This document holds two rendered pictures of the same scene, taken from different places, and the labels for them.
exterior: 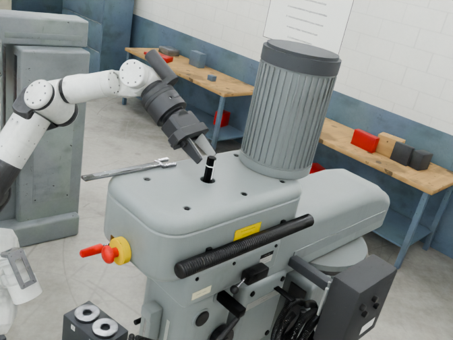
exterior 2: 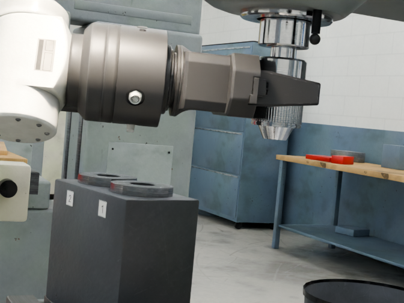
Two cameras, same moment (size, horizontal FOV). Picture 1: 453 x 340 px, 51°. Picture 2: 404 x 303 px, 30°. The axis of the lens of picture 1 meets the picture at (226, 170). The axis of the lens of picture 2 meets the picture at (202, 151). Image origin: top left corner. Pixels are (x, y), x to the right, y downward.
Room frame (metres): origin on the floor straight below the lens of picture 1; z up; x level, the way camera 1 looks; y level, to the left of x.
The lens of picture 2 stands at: (0.37, -0.16, 1.21)
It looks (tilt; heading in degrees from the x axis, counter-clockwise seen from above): 3 degrees down; 22
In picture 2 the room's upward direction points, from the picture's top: 5 degrees clockwise
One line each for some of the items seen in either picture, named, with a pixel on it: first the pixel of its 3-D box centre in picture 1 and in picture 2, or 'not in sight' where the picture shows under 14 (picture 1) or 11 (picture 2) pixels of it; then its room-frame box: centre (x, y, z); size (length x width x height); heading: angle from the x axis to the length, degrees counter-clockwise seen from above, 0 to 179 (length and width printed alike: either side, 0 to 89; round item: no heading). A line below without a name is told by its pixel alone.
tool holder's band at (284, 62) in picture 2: not in sight; (281, 64); (1.04, 0.04, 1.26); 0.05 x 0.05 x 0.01
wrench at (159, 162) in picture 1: (130, 169); not in sight; (1.00, 0.22, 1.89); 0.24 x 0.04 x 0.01; 139
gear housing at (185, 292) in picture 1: (205, 247); not in sight; (1.07, 0.01, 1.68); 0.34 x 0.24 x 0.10; 139
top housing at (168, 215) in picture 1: (206, 206); not in sight; (1.05, 0.03, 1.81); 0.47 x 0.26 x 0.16; 139
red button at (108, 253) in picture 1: (110, 253); not in sight; (0.85, 0.21, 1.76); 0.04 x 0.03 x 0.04; 49
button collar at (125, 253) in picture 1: (120, 250); not in sight; (0.87, 0.19, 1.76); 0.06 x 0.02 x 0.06; 49
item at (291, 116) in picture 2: not in sight; (278, 98); (1.04, 0.04, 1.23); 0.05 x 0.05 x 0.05
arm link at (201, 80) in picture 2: not in sight; (181, 83); (0.99, 0.12, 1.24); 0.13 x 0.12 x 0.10; 30
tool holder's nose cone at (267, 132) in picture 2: not in sight; (275, 133); (1.04, 0.04, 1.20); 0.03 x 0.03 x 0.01
